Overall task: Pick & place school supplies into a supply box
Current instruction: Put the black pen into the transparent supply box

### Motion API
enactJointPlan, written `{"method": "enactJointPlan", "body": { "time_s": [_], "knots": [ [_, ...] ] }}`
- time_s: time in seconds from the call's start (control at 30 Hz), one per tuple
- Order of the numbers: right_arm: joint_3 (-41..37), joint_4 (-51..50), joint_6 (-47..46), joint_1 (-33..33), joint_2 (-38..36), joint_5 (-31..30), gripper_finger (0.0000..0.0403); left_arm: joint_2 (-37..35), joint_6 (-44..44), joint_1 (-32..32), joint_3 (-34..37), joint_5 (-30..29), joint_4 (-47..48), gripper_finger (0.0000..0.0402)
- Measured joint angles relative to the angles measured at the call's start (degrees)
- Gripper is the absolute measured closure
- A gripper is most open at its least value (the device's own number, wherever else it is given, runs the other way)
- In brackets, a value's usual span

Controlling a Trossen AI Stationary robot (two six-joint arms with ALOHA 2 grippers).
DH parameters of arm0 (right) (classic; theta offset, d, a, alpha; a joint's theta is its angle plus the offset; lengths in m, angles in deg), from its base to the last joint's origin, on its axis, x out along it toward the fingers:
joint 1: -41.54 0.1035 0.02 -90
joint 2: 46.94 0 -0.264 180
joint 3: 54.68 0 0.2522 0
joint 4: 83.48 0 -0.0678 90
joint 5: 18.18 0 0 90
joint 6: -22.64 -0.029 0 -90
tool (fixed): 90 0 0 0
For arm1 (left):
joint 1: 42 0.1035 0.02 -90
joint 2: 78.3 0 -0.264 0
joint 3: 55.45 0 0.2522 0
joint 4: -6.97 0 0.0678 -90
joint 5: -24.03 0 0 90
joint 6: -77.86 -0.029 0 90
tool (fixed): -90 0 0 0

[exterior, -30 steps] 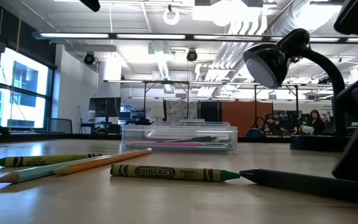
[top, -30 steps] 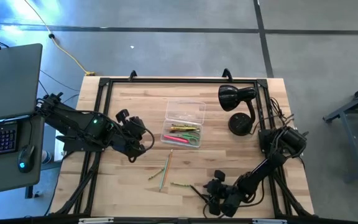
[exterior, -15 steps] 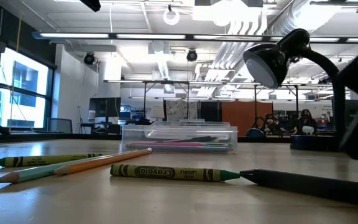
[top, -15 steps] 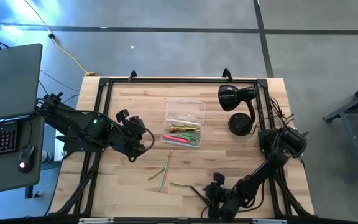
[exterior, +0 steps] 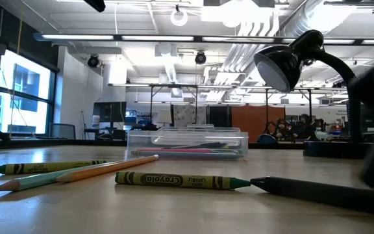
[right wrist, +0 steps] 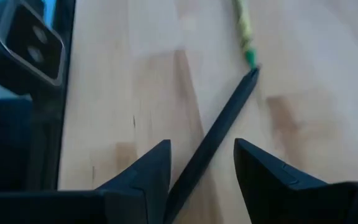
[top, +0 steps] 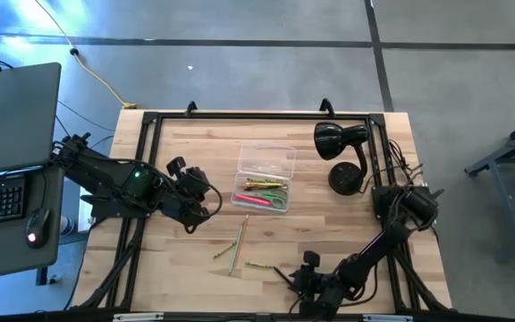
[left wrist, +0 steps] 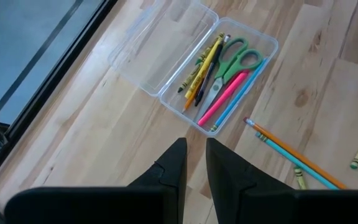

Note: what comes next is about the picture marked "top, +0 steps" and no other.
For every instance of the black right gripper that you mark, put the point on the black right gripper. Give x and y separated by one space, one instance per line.
313 286

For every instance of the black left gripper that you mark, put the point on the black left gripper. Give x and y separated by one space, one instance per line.
192 185

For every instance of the olive yellow crayon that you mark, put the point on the olive yellow crayon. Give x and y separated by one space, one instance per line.
225 249
259 265

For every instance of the green pencil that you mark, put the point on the green pencil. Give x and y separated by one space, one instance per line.
236 250

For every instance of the pink pen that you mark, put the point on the pink pen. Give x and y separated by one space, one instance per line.
253 200

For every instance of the yellow highlighter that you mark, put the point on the yellow highlighter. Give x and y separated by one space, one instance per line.
273 184

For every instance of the clear plastic supply box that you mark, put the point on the clear plastic supply box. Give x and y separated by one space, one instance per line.
268 158

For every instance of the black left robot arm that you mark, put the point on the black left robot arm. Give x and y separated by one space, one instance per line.
101 170

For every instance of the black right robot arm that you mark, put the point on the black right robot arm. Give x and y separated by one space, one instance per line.
374 255

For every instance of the black table clamp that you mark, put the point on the black table clamp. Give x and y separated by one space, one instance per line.
190 107
326 106

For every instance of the black gooseneck desk lamp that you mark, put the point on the black gooseneck desk lamp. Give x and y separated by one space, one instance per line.
347 179

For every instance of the white blue bottle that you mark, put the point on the white blue bottle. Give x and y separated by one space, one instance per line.
66 226

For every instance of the black computer mouse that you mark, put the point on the black computer mouse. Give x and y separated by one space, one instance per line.
37 228

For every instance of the dark grey side desk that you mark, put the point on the dark grey side desk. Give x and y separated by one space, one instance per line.
7 259

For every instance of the grey laptop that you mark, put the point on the grey laptop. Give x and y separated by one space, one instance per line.
11 116

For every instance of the blue grey metal cart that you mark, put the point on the blue grey metal cart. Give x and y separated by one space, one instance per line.
494 157

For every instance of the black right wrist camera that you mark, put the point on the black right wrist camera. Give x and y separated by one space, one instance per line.
311 258

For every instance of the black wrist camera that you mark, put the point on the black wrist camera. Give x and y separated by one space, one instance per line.
176 166
311 258

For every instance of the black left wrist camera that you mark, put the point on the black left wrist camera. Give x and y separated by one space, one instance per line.
176 166

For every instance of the white metal bracket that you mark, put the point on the white metal bracket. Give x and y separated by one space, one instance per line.
137 317
387 318

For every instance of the black aluminium table frame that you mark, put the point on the black aluminium table frame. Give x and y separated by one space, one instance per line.
262 115

